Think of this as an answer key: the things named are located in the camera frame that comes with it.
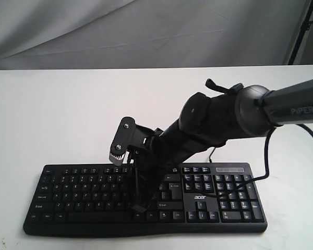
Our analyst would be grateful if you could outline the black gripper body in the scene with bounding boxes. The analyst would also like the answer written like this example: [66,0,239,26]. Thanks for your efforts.
[129,127,190,196]

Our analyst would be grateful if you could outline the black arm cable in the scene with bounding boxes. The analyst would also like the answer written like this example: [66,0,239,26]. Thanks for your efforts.
[202,122,313,203]

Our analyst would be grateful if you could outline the grey backdrop cloth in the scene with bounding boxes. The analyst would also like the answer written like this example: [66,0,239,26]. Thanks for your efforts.
[0,1,306,70]

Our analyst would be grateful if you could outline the black tripod stand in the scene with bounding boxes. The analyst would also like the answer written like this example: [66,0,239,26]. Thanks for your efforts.
[287,1,313,65]

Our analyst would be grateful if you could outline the black acer keyboard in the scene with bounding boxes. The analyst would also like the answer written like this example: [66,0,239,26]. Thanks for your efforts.
[23,162,268,238]

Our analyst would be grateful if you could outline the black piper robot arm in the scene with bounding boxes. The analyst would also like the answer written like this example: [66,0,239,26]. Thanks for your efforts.
[131,79,313,213]

